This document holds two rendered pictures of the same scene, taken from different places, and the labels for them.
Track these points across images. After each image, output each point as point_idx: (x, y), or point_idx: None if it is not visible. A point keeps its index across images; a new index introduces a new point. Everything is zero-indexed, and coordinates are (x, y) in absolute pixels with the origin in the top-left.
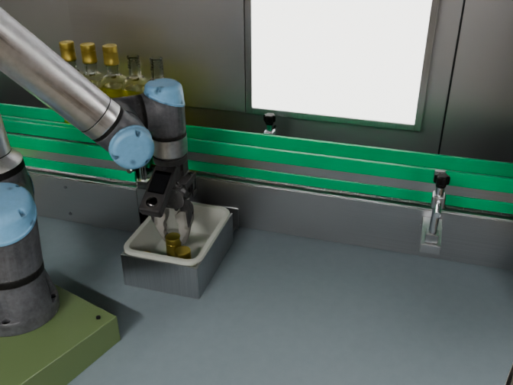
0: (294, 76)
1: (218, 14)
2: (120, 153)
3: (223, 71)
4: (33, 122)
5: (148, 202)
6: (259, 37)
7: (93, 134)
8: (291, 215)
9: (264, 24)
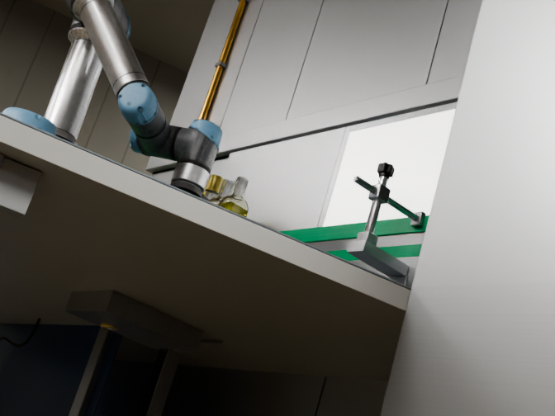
0: (358, 210)
1: (317, 166)
2: (124, 93)
3: (304, 217)
4: None
5: None
6: (341, 180)
7: (117, 87)
8: None
9: (348, 167)
